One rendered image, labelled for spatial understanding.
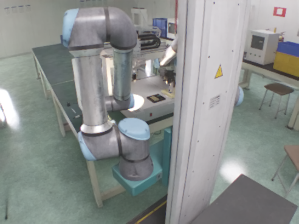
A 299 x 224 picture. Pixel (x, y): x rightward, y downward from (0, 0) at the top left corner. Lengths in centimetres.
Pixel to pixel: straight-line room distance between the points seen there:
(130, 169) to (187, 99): 37
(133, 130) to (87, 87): 22
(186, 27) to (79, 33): 31
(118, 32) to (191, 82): 28
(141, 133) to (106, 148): 14
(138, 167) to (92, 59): 45
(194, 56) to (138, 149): 39
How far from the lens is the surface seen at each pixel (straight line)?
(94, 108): 73
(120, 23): 69
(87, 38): 68
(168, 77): 185
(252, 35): 400
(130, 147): 79
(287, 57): 368
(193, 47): 62
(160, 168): 94
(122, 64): 80
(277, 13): 560
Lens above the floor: 170
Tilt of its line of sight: 29 degrees down
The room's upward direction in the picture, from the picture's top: straight up
